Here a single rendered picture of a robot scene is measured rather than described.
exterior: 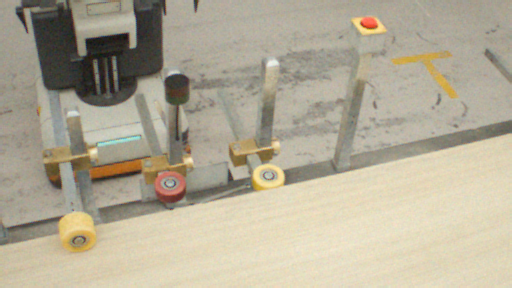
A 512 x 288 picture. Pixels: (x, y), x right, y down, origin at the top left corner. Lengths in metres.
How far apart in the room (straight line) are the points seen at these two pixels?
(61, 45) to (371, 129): 1.51
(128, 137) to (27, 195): 0.53
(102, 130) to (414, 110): 1.59
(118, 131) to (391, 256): 1.49
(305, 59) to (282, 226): 2.10
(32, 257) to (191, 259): 0.36
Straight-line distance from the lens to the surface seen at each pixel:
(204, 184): 1.90
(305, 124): 3.19
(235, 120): 1.89
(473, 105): 3.57
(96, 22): 2.42
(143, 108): 1.93
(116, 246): 1.55
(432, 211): 1.69
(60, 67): 2.86
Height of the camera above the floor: 2.13
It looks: 42 degrees down
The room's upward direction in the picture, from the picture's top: 10 degrees clockwise
